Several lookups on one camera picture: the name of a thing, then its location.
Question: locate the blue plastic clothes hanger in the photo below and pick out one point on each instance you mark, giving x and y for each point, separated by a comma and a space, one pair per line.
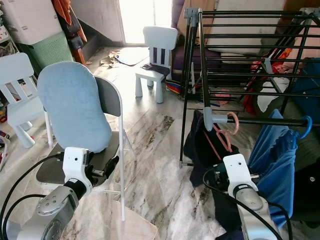
307, 122

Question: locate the black garment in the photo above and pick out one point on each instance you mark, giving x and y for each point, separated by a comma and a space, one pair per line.
307, 175

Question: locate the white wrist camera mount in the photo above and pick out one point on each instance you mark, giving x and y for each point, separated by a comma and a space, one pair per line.
237, 170
76, 165

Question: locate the bright blue garment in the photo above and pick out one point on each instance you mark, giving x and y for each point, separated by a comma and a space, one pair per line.
275, 165

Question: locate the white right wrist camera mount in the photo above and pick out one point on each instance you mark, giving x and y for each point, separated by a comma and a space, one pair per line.
237, 170

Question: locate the purple sofa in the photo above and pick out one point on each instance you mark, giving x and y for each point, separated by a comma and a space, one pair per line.
179, 60

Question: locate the grey folding chair white frame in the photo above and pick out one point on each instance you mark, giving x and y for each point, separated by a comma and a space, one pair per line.
109, 100

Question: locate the navy garment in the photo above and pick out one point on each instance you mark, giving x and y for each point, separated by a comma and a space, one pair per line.
197, 150

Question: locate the black clothes drying rack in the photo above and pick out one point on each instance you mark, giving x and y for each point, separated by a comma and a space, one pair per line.
204, 65

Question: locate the white plastic kids chair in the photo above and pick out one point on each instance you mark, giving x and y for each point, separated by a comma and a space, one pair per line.
25, 112
160, 37

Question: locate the orange garment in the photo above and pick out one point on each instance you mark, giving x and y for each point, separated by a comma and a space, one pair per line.
62, 9

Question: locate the pale floor mat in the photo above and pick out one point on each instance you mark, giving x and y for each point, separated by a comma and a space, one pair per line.
130, 57

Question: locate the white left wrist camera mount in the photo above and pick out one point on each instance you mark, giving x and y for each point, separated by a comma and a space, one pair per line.
76, 165

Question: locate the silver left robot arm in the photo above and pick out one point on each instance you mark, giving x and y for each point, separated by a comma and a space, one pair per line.
52, 210

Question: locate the blue chair cushion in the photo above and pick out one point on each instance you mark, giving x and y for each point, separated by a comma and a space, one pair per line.
75, 107

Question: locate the pink plastic clothes hanger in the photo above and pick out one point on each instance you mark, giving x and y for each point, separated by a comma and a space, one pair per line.
237, 122

